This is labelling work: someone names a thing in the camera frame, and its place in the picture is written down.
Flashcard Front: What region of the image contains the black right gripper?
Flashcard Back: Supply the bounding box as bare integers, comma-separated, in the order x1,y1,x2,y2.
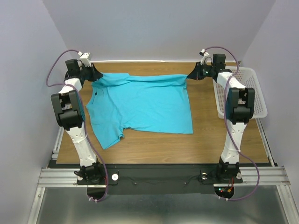
186,61,215,80

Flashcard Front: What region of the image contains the turquoise t shirt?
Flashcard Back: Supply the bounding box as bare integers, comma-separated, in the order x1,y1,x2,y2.
86,73,193,150

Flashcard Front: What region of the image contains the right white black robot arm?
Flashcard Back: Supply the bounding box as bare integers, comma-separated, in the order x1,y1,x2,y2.
187,51,255,182

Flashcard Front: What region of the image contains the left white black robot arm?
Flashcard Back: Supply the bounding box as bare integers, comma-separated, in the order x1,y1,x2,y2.
51,54,107,184

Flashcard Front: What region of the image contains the white plastic laundry basket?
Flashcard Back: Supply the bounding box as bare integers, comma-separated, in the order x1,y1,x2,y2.
214,66,268,119

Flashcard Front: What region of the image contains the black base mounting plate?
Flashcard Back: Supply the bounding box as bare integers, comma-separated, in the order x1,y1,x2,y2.
48,163,243,196

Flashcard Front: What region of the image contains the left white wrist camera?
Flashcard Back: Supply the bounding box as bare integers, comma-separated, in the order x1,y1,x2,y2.
78,51,92,67

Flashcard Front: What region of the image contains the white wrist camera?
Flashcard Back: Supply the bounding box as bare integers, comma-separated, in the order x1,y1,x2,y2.
78,51,92,67
199,49,210,65

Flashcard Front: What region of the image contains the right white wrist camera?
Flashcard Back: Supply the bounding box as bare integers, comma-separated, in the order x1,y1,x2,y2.
199,49,210,65

